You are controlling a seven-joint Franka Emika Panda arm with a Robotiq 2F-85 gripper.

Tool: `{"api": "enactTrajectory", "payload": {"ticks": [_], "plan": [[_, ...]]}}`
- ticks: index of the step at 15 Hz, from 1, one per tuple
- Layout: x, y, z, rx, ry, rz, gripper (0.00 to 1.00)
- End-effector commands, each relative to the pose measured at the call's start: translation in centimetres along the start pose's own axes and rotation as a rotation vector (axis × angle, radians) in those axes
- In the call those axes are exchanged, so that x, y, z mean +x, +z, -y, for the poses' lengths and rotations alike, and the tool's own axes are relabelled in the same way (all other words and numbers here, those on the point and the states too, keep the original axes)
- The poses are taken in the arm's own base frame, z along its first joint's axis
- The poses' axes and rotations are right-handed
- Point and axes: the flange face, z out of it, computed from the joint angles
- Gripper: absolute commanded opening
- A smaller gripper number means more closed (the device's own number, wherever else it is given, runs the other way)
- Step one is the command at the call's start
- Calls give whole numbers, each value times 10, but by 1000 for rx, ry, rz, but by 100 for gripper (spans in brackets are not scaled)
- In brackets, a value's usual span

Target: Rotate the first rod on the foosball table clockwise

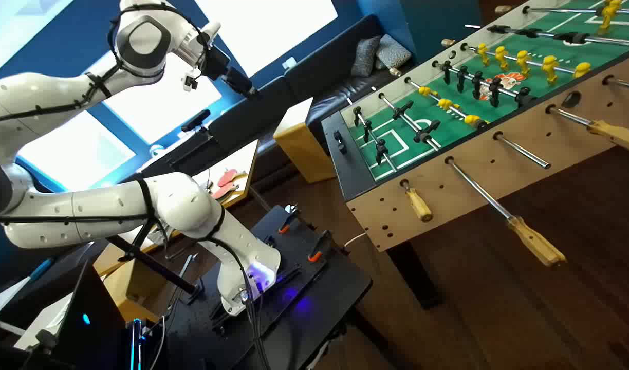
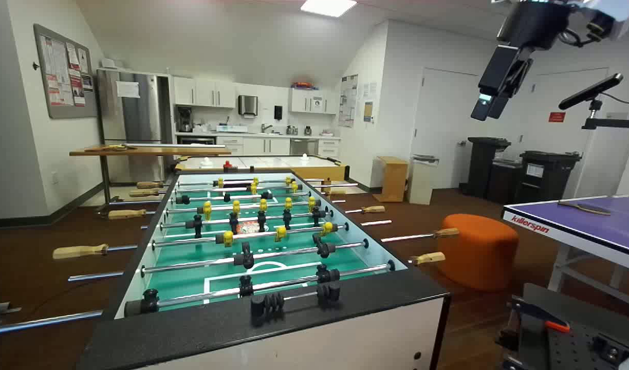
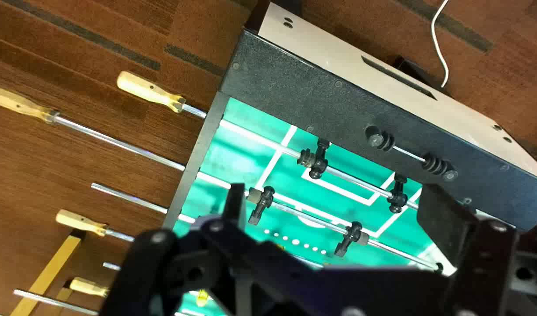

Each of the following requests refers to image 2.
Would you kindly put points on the foosball rod black players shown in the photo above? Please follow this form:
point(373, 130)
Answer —
point(246, 258)
point(376, 277)

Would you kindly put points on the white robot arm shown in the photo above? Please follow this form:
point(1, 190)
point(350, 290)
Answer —
point(537, 26)

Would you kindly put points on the foosball table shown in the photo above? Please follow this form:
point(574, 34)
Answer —
point(359, 334)

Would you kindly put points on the goalkeeper rod black player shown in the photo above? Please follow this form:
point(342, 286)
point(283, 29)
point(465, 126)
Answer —
point(272, 306)

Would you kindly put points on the wooden box cabinet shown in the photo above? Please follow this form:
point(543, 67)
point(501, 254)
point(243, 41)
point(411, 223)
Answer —
point(394, 179)

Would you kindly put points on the white trash bin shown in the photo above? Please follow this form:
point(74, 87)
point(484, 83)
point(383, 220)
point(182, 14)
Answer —
point(422, 179)

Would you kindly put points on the black trash bin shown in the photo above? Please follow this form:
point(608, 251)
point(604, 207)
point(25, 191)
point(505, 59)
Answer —
point(546, 175)
point(481, 159)

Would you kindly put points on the orange round stool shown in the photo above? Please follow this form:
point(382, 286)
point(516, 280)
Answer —
point(481, 254)

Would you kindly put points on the stainless steel refrigerator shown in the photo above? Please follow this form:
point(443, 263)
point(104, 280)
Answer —
point(133, 113)

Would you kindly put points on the purple ping pong table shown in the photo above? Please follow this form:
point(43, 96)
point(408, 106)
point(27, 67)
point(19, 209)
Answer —
point(585, 227)

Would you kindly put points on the wall bulletin board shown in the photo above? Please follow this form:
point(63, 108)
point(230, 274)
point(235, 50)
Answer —
point(67, 75)

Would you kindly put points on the black camera on stand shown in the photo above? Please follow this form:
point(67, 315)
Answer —
point(590, 91)

